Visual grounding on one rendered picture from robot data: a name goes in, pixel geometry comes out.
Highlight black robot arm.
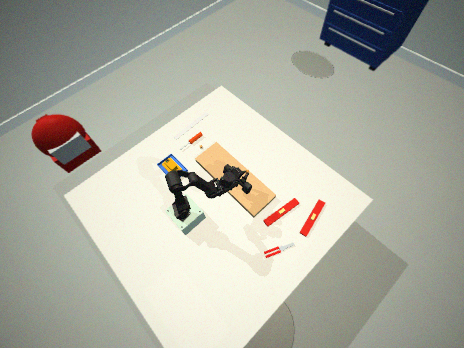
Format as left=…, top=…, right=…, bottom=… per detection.
left=165, top=166, right=243, bottom=222

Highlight red spirit level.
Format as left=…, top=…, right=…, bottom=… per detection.
left=263, top=198, right=299, bottom=227
left=299, top=200, right=325, bottom=237

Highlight blue shallow tray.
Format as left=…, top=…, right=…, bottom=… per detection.
left=157, top=153, right=188, bottom=175

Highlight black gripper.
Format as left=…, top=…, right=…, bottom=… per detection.
left=223, top=164, right=252, bottom=194

